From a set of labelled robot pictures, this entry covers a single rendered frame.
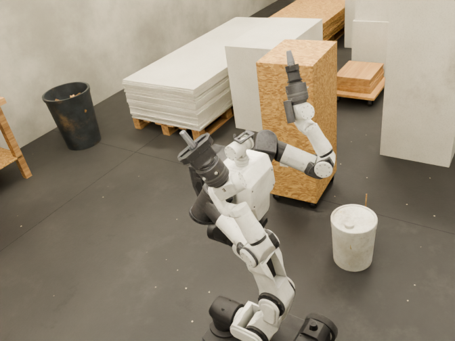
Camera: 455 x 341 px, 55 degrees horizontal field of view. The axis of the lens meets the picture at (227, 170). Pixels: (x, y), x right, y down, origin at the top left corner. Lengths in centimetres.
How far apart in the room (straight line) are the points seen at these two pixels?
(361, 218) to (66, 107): 332
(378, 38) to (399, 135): 187
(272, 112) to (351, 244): 110
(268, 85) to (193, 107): 156
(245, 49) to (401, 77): 151
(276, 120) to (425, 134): 145
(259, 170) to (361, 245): 139
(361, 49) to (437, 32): 219
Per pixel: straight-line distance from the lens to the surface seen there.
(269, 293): 217
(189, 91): 455
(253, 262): 152
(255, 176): 174
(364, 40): 584
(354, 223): 300
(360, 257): 309
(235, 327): 251
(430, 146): 420
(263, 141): 191
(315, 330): 261
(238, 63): 459
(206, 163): 137
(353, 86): 526
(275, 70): 312
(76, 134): 519
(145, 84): 494
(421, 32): 382
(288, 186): 359
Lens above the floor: 233
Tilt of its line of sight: 33 degrees down
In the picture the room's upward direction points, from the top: 9 degrees counter-clockwise
